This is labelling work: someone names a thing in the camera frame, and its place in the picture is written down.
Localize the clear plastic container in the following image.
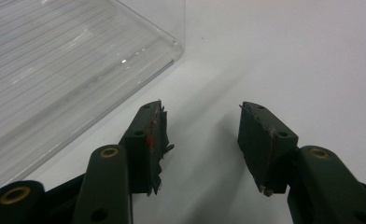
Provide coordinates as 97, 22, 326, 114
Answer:
0, 0, 186, 199

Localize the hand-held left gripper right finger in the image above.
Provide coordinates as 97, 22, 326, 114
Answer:
237, 101, 366, 224

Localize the white table mat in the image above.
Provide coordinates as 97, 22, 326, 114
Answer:
0, 0, 366, 224

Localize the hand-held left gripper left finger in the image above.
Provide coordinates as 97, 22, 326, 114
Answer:
72, 99, 175, 224

